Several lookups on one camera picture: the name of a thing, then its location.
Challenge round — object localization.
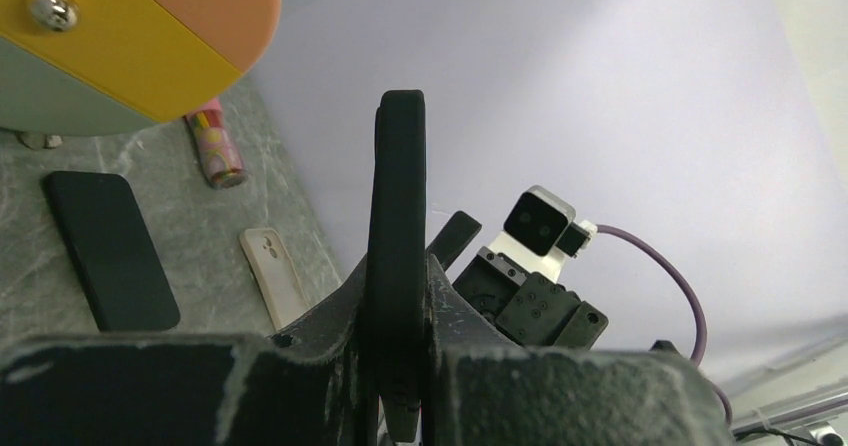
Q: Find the pink capped marker tube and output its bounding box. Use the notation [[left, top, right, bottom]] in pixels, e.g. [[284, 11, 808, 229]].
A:
[[183, 98, 247, 190]]

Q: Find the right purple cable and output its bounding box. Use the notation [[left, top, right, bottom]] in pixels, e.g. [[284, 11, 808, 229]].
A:
[[594, 223, 735, 428]]

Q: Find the bare black phone removed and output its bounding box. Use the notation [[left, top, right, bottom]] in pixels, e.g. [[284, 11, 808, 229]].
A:
[[41, 171, 181, 332]]

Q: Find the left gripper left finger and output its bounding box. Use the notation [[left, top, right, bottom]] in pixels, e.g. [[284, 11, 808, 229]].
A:
[[1, 264, 371, 445]]

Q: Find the round pastel drawer cabinet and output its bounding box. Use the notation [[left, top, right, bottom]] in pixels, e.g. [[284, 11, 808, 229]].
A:
[[1, 0, 282, 136]]

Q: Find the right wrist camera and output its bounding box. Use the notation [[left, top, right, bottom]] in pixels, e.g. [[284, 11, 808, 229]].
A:
[[488, 185, 598, 282]]

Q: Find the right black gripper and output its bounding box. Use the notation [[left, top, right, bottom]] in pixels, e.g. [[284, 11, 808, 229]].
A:
[[426, 211, 609, 349]]

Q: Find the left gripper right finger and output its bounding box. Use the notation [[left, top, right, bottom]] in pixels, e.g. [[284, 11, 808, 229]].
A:
[[422, 258, 734, 445]]

